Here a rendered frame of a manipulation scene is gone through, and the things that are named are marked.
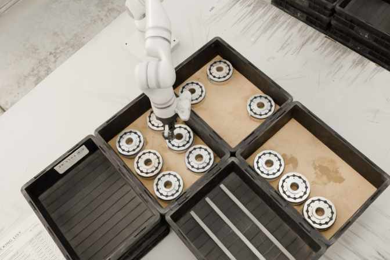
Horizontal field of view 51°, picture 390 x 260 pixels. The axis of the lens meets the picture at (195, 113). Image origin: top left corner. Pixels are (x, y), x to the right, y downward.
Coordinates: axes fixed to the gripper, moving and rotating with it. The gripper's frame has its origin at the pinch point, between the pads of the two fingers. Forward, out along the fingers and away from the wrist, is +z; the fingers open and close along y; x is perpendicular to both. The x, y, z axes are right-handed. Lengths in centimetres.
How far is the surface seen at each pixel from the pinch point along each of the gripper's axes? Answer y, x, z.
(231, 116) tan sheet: -13.4, 18.1, 17.2
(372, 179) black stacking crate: 9, 65, 14
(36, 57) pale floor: -98, -121, 100
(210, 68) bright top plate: -32.6, 9.6, 14.0
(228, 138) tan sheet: -4.4, 17.4, 17.2
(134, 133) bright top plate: -4.2, -16.5, 14.4
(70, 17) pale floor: -134, -105, 100
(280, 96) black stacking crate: -18.9, 35.5, 10.9
